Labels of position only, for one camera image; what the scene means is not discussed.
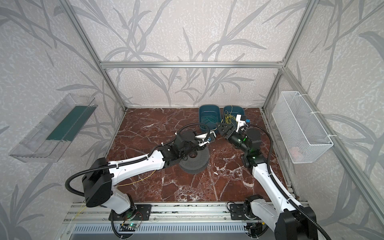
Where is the yellow cable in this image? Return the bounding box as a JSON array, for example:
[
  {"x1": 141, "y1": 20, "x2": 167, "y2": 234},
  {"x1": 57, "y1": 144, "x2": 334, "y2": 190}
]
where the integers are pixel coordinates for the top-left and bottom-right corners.
[{"x1": 70, "y1": 110, "x2": 241, "y2": 223}]

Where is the dark grey foam spool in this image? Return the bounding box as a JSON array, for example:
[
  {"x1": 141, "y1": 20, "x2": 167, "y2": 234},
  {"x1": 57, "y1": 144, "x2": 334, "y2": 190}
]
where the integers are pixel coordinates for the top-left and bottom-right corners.
[{"x1": 179, "y1": 148, "x2": 210, "y2": 175}]

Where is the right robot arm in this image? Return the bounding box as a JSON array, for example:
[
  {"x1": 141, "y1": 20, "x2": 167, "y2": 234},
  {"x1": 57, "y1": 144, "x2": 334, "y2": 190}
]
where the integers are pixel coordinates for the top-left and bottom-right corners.
[{"x1": 217, "y1": 123, "x2": 331, "y2": 240}]

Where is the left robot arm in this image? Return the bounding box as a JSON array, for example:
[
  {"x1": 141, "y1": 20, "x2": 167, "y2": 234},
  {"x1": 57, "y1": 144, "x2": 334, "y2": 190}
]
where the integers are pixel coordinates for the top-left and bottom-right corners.
[{"x1": 65, "y1": 123, "x2": 217, "y2": 215}]

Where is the right teal plastic bin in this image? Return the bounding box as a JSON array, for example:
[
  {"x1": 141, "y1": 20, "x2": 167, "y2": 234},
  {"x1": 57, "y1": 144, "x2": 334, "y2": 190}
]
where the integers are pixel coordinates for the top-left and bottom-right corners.
[{"x1": 222, "y1": 105, "x2": 245, "y2": 129}]

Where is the teal plastic bin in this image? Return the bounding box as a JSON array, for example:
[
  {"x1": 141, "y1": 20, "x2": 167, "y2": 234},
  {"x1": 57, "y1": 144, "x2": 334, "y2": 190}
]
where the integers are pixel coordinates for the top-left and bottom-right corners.
[
  {"x1": 199, "y1": 105, "x2": 222, "y2": 134},
  {"x1": 222, "y1": 105, "x2": 245, "y2": 129}
]

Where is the left teal plastic bin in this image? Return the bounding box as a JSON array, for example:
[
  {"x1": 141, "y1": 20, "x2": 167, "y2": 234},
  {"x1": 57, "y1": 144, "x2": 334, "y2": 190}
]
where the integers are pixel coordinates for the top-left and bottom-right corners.
[{"x1": 199, "y1": 105, "x2": 222, "y2": 134}]

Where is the pink object in basket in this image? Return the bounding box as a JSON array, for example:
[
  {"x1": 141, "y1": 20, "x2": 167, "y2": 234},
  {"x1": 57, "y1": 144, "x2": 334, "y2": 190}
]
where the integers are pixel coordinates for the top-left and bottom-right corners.
[{"x1": 290, "y1": 147, "x2": 303, "y2": 161}]

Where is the green circuit board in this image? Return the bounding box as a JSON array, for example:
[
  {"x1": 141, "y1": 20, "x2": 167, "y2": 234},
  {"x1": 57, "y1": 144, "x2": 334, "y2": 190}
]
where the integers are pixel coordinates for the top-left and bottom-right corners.
[{"x1": 119, "y1": 223, "x2": 141, "y2": 232}]

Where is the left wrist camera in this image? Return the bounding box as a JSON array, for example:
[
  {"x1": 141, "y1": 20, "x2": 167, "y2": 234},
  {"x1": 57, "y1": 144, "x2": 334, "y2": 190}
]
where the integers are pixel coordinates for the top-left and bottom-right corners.
[{"x1": 195, "y1": 131, "x2": 217, "y2": 147}]

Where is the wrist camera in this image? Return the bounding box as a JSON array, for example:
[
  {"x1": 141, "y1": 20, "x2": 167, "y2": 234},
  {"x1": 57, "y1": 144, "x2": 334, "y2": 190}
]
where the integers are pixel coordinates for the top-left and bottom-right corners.
[
  {"x1": 236, "y1": 115, "x2": 251, "y2": 133},
  {"x1": 195, "y1": 131, "x2": 217, "y2": 147}
]

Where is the green cable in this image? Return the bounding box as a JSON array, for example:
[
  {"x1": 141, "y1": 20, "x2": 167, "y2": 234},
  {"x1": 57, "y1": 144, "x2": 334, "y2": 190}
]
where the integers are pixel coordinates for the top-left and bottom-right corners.
[{"x1": 200, "y1": 112, "x2": 220, "y2": 130}]

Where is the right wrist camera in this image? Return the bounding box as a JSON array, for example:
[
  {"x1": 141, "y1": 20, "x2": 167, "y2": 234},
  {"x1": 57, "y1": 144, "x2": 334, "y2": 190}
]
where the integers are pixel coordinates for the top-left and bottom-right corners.
[{"x1": 236, "y1": 115, "x2": 251, "y2": 133}]

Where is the white wire mesh basket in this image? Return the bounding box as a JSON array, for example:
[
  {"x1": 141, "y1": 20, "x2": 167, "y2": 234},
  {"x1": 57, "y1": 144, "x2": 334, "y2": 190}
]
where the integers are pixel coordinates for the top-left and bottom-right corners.
[{"x1": 272, "y1": 91, "x2": 334, "y2": 164}]

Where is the aluminium frame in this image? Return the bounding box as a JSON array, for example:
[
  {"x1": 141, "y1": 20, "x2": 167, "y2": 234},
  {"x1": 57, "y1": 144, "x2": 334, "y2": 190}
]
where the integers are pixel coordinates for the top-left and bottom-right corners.
[{"x1": 59, "y1": 1, "x2": 384, "y2": 224}]

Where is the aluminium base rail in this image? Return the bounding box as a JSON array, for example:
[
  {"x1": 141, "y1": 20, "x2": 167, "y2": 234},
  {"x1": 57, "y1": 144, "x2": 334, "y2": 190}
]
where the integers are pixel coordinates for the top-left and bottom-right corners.
[{"x1": 56, "y1": 202, "x2": 266, "y2": 240}]

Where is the clear plastic wall tray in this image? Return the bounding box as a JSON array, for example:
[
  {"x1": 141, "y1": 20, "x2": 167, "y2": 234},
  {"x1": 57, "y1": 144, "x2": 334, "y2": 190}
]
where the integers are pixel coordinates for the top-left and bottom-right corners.
[{"x1": 9, "y1": 94, "x2": 98, "y2": 163}]

